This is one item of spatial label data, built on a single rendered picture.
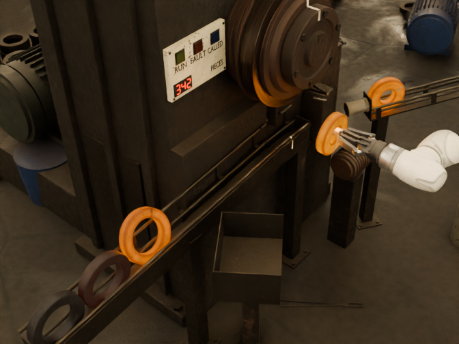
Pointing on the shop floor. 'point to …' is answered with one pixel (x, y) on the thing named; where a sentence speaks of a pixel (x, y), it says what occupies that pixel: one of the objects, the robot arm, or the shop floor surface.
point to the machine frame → (156, 125)
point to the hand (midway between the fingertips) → (332, 130)
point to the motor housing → (345, 196)
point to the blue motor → (432, 26)
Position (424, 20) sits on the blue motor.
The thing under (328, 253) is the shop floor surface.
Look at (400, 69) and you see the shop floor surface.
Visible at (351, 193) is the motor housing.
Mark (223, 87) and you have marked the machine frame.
